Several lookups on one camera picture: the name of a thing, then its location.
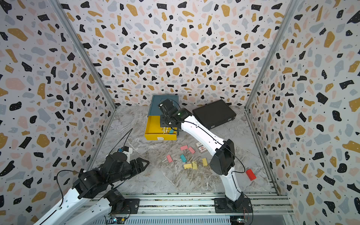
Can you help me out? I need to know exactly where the aluminium corner post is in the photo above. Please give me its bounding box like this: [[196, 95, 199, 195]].
[[245, 0, 299, 110], [49, 0, 117, 110]]

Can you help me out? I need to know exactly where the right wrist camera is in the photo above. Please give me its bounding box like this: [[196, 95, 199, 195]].
[[158, 98, 178, 117]]

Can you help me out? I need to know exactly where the teal drawer cabinet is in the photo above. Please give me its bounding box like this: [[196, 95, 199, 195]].
[[148, 95, 180, 117]]

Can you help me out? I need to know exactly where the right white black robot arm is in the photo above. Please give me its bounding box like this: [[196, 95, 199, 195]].
[[158, 103, 245, 212]]

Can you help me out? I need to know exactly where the pink binder clip top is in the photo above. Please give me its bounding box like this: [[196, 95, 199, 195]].
[[181, 145, 188, 151]]

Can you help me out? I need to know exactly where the yellow top drawer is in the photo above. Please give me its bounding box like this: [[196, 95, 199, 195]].
[[144, 116, 177, 141]]

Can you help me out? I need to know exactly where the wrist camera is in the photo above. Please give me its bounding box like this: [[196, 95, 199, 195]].
[[158, 98, 178, 117], [118, 146, 133, 159]]

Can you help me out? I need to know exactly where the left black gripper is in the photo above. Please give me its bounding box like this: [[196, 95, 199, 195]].
[[109, 157, 151, 185]]

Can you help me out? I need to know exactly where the pink binder clip right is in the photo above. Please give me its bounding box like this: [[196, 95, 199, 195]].
[[188, 147, 195, 154]]

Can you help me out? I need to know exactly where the pink binder clip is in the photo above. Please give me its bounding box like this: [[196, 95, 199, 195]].
[[181, 145, 188, 151], [161, 155, 173, 164], [188, 147, 195, 154]]

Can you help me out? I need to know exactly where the playing card box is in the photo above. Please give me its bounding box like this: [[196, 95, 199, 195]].
[[196, 142, 208, 153]]

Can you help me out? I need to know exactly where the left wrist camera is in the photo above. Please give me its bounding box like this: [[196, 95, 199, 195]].
[[118, 146, 133, 159]]

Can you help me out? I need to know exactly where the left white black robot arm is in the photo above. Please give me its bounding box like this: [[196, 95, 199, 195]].
[[36, 152, 150, 225]]

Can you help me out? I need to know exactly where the pink binder clip left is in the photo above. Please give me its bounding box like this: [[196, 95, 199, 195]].
[[161, 155, 173, 164]]

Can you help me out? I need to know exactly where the black flat case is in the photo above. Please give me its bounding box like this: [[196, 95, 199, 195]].
[[192, 99, 236, 129]]

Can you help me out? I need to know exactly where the left aluminium corner post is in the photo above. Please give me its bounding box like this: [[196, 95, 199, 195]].
[[49, 0, 117, 110]]

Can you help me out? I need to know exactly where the red small block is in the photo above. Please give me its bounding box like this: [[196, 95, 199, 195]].
[[246, 169, 257, 181]]

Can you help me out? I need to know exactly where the right aluminium corner post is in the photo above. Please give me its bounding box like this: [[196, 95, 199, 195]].
[[245, 0, 299, 110]]

